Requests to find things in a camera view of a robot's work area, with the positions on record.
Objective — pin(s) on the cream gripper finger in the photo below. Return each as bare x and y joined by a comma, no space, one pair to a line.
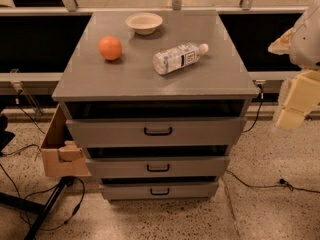
282,45

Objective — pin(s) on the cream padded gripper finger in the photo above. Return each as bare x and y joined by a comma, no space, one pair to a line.
298,97

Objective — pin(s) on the grey top drawer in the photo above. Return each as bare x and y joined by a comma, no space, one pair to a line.
148,133

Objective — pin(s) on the grey drawer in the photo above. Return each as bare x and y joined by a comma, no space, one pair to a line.
158,167
148,133
159,191

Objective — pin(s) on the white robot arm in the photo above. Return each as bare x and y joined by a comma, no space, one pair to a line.
305,43

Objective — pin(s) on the grey drawer cabinet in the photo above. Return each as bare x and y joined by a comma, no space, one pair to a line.
216,86

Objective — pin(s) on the grey middle drawer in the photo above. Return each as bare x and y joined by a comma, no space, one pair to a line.
158,167

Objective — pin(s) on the grey bottom drawer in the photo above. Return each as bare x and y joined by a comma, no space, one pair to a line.
159,191

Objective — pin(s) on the clear plastic water bottle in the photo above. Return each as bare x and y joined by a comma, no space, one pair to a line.
176,58

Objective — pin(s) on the white paper bowl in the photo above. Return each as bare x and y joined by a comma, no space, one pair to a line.
144,23

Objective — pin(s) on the orange fruit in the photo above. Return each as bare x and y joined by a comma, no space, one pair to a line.
110,48

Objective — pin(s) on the cardboard box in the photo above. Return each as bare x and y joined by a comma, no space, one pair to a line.
60,155

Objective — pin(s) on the black tripod stand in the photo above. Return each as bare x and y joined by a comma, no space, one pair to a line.
35,213

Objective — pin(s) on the metal railing frame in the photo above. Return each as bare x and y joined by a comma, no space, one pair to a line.
39,36

